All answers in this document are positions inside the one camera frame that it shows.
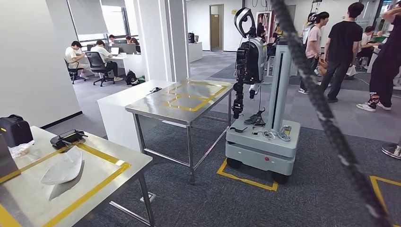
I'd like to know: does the large steel workbench yellow tape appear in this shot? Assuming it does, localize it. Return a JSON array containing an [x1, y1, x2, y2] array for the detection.
[[0, 125, 155, 227]]

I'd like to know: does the white plastic panel part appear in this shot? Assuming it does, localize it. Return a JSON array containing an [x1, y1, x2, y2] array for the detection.
[[40, 146, 83, 186]]

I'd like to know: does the small steel table yellow tape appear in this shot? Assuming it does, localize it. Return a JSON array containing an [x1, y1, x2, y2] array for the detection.
[[124, 79, 235, 185]]

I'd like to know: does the black detached robot hand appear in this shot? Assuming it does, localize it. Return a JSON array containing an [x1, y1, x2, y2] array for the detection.
[[243, 107, 267, 130]]

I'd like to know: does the black caster wheel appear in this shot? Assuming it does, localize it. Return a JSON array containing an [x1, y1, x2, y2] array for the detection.
[[271, 171, 291, 185], [226, 157, 243, 170]]

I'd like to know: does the white counter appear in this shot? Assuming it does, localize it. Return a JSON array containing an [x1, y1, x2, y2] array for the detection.
[[187, 41, 204, 63]]

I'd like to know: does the grey metal cabinet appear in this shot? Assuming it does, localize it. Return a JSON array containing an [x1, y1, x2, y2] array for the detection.
[[224, 113, 302, 177]]

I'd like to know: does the black backpack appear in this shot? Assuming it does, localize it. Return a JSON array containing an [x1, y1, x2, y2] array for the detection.
[[125, 70, 140, 87]]

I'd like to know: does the grey lift column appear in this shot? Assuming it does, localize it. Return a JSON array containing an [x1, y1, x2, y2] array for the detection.
[[267, 44, 293, 133]]

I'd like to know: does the brown door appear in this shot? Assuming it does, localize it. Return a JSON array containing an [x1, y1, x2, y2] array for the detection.
[[209, 3, 225, 52]]

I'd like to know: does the white office desk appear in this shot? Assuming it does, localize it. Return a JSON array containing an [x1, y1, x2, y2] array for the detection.
[[108, 53, 145, 78]]

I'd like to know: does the floor outlet plate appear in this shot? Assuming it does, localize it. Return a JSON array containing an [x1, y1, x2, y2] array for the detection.
[[139, 191, 157, 204]]

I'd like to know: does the black office chair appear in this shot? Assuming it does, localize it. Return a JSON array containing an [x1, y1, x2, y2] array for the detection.
[[64, 58, 87, 85], [85, 51, 115, 87]]

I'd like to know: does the black device with antennas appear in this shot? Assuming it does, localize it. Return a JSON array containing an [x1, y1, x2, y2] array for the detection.
[[49, 129, 89, 150]]

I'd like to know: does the black and white humanoid robot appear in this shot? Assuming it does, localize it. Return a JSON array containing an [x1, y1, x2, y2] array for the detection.
[[302, 12, 318, 44]]

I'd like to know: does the grey roller blind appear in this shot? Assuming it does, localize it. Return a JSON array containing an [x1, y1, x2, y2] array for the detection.
[[68, 0, 109, 35]]

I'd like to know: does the crumpled clear plastic wrap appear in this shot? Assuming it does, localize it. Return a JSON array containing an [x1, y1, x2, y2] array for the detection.
[[8, 140, 35, 159]]

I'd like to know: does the black upright bag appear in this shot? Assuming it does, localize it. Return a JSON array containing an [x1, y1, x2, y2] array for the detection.
[[0, 114, 35, 148]]

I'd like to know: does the black braided cable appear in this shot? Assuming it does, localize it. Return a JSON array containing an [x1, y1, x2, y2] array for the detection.
[[270, 0, 396, 227]]

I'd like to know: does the chrome stanchion post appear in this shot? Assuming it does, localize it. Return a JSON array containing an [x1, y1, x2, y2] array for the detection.
[[381, 138, 401, 161]]

